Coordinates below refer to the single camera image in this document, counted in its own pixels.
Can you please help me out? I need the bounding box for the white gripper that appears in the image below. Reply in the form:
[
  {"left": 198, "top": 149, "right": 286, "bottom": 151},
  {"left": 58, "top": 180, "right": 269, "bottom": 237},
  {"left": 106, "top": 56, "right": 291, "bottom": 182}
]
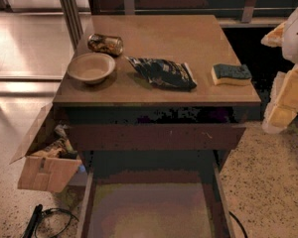
[{"left": 260, "top": 7, "right": 298, "bottom": 134}]

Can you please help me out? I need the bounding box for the blue chip bag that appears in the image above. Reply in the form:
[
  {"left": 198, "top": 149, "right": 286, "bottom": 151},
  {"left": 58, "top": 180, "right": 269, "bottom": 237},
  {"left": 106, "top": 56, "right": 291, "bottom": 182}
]
[{"left": 127, "top": 57, "right": 197, "bottom": 90}]

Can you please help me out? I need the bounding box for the wooden drawer cabinet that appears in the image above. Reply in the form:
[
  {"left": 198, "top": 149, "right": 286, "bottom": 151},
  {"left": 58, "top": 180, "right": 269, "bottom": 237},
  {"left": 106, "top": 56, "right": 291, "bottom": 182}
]
[{"left": 53, "top": 15, "right": 260, "bottom": 161}]

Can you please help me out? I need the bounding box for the open middle drawer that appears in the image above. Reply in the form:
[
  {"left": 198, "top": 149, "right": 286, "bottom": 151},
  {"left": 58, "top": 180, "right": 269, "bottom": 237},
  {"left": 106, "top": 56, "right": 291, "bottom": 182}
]
[{"left": 75, "top": 165, "right": 235, "bottom": 238}]

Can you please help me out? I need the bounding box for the yellow green sponge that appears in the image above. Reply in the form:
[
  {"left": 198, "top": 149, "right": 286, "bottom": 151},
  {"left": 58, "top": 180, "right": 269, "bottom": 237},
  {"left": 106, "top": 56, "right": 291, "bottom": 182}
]
[{"left": 211, "top": 63, "right": 252, "bottom": 86}]

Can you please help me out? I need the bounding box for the crushed metal can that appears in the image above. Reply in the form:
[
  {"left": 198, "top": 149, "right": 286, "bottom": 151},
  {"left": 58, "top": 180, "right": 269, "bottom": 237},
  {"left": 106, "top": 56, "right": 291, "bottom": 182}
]
[{"left": 87, "top": 34, "right": 123, "bottom": 57}]

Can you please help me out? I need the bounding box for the white bowl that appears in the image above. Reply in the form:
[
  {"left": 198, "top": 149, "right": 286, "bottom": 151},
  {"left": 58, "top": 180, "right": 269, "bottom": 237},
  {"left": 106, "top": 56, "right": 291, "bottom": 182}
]
[{"left": 68, "top": 53, "right": 116, "bottom": 84}]

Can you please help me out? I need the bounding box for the crumpled trash in box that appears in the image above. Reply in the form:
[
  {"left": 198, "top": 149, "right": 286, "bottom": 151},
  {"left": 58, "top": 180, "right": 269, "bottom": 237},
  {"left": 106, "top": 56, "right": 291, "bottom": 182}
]
[{"left": 33, "top": 124, "right": 78, "bottom": 160}]

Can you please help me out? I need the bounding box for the cardboard box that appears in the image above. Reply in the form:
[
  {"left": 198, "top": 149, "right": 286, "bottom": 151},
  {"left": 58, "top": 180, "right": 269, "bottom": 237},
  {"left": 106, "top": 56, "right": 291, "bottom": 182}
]
[{"left": 11, "top": 103, "right": 82, "bottom": 192}]

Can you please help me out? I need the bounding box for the black device on floor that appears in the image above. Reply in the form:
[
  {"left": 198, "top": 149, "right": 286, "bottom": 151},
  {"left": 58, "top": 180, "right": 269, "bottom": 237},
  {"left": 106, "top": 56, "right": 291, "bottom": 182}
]
[{"left": 22, "top": 204, "right": 43, "bottom": 238}]

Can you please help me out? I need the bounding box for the black cable right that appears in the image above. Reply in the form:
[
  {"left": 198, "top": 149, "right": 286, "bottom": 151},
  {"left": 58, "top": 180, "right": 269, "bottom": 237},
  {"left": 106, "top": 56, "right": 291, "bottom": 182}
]
[{"left": 228, "top": 211, "right": 249, "bottom": 238}]

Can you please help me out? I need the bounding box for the black cable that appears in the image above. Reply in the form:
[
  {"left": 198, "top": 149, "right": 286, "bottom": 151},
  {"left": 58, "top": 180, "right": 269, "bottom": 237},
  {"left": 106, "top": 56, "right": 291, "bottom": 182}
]
[
  {"left": 34, "top": 207, "right": 80, "bottom": 238},
  {"left": 228, "top": 211, "right": 249, "bottom": 238}
]

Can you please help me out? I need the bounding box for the metal frame post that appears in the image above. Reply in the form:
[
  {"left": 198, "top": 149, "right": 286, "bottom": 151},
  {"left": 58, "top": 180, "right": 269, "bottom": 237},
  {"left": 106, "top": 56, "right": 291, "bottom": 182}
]
[{"left": 60, "top": 0, "right": 82, "bottom": 50}]

